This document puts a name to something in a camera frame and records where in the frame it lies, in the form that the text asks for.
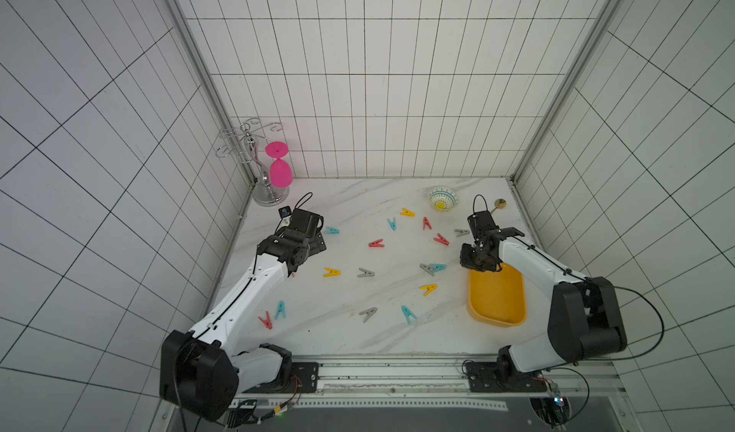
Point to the yellow clothespin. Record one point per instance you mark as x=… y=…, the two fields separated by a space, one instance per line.
x=428 y=289
x=407 y=212
x=329 y=272

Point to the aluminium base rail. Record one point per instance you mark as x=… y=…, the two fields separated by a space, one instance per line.
x=430 y=381

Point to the yellow storage box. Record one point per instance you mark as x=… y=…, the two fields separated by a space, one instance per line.
x=497 y=298

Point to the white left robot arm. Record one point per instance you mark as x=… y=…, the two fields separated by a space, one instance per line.
x=202 y=370

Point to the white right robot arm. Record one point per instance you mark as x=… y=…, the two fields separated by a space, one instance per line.
x=584 y=315

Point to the pink plastic wine glass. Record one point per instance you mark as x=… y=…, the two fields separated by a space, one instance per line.
x=280 y=171

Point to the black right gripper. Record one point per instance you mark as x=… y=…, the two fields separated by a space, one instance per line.
x=474 y=257

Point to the patterned yellow blue bowl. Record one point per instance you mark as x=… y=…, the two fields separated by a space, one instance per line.
x=443 y=199

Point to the grey clothespin front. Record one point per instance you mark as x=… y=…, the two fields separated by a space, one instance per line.
x=368 y=313

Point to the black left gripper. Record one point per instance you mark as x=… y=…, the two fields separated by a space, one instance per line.
x=316 y=244

